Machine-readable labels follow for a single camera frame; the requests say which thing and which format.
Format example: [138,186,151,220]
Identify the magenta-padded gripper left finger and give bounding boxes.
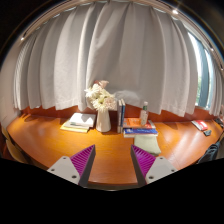
[46,144,97,188]

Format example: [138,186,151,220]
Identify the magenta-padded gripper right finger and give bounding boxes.
[130,144,179,188]

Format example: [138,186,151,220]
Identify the pale green towel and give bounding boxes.
[133,134,162,156]

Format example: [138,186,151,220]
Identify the blue flat book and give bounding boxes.
[123,127,159,139]

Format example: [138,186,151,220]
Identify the yellow flat book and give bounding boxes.
[59,119,91,134]

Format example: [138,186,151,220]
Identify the dark chair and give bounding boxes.
[196,141,222,164]

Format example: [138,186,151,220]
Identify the orange flat book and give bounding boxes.
[123,117,157,130]

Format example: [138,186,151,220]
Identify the clear plastic drink bottle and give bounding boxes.
[139,101,150,127]

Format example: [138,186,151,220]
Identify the tan wooden chair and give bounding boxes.
[1,124,31,164]

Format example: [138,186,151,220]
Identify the red and white packet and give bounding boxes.
[190,119,209,132]

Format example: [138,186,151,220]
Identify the white ceramic vase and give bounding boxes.
[95,108,112,133]

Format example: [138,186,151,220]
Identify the blue standing book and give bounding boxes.
[119,98,127,134]

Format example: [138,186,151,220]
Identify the white and pink flowers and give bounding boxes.
[83,79,118,113]

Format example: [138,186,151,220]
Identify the window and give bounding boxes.
[188,31,214,109]

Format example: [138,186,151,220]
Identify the white curtain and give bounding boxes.
[0,0,224,118]

